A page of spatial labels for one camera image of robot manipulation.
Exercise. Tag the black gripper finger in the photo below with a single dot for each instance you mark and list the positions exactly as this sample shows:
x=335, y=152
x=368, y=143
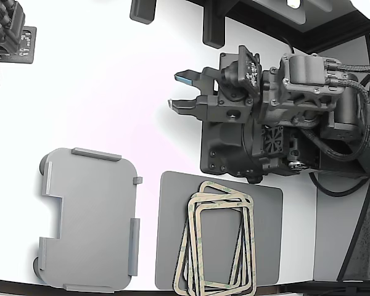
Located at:
x=208, y=80

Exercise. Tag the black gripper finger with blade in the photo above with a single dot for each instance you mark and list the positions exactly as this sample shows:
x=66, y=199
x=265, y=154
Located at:
x=185, y=106

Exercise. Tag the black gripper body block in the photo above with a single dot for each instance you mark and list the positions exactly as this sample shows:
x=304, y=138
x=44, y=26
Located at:
x=231, y=112

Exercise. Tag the beige adhesive rectangular frame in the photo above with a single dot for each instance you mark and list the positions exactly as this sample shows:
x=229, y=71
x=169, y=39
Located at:
x=241, y=246
x=225, y=188
x=216, y=197
x=193, y=246

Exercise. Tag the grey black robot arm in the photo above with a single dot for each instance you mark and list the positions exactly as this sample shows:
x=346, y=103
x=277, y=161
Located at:
x=296, y=101

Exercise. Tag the grey textured tray plate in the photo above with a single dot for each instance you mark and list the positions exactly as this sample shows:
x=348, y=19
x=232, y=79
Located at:
x=265, y=231

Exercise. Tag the black diagonal pole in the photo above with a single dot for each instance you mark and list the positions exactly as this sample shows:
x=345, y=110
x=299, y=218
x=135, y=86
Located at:
x=357, y=228

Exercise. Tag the black machine assembly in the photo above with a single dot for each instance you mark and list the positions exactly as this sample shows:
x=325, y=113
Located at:
x=3, y=21

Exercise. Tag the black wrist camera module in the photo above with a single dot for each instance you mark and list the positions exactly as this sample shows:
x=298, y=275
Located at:
x=245, y=72

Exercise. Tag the long black post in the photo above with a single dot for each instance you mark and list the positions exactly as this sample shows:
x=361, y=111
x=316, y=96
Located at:
x=214, y=24

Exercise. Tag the black window frame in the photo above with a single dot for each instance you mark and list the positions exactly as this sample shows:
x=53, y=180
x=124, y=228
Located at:
x=311, y=40

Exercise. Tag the grey plastic frame holder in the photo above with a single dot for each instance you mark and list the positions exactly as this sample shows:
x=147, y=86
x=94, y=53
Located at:
x=92, y=209

